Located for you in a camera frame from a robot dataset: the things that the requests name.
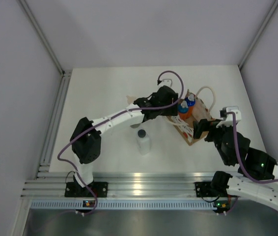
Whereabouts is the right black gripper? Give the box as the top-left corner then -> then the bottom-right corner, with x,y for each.
193,118 -> 234,166

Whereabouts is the orange blue spray bottle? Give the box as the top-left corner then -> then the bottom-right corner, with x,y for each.
178,100 -> 193,120

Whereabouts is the orange bottle blue cap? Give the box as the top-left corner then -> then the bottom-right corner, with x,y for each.
184,93 -> 196,108

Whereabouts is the brown canvas bag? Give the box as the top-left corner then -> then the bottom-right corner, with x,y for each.
165,86 -> 216,146

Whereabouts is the white bottle grey cap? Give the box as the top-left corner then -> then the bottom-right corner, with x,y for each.
136,129 -> 151,155

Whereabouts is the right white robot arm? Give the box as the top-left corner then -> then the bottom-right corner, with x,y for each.
193,119 -> 278,212

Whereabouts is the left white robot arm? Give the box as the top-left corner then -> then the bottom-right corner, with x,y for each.
70,86 -> 182,197

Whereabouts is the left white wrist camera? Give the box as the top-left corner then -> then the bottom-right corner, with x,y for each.
157,79 -> 172,88

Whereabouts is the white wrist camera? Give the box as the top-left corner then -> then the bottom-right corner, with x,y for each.
220,106 -> 242,123
157,79 -> 172,88

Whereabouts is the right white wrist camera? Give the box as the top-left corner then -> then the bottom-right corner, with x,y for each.
220,106 -> 242,123

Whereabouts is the right black mount plate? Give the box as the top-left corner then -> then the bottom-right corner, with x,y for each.
195,181 -> 216,198

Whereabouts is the black mount plate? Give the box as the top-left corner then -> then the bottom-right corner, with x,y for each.
195,181 -> 216,198
64,181 -> 109,198

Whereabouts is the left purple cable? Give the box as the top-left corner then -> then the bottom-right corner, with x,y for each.
57,70 -> 185,215

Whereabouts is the left black mount plate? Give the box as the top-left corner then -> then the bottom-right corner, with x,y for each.
64,181 -> 109,198

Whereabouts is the right aluminium frame post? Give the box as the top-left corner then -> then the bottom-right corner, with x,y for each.
238,0 -> 278,71

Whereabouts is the aluminium frame post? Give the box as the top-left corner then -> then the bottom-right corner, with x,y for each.
238,0 -> 278,71
16,0 -> 64,76

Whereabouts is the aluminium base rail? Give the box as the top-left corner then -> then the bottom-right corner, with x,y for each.
21,172 -> 214,198

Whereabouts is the grey slotted cable duct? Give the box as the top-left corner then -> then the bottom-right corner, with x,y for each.
30,200 -> 228,210

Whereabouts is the left aluminium frame post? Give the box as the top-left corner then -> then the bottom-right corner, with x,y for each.
16,0 -> 64,76

